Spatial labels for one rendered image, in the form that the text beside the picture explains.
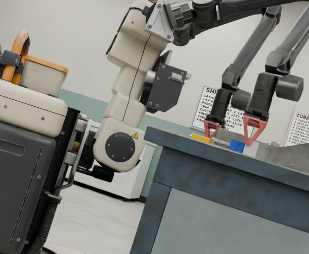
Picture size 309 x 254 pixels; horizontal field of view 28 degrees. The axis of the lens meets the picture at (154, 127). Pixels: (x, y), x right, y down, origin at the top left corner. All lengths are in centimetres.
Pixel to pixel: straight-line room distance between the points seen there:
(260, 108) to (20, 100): 74
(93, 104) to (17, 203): 789
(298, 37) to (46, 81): 84
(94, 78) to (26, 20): 149
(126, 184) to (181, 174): 724
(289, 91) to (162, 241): 54
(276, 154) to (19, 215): 85
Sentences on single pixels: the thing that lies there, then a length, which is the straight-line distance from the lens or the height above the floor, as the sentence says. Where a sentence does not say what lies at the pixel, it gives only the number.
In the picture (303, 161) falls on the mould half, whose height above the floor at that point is 86.
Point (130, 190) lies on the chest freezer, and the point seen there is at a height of 18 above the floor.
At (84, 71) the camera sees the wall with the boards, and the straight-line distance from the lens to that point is 998.
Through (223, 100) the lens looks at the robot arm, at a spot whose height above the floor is 100.
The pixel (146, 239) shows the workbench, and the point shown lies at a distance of 155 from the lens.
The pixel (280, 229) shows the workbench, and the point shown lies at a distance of 150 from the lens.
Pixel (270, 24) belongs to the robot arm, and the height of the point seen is 136.
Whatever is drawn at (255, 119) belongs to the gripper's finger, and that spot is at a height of 91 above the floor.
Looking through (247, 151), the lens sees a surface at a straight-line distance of 175.
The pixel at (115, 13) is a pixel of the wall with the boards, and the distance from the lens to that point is 1007.
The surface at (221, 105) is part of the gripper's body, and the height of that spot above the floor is 98.
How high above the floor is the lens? 73
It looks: 3 degrees up
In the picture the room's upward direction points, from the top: 18 degrees clockwise
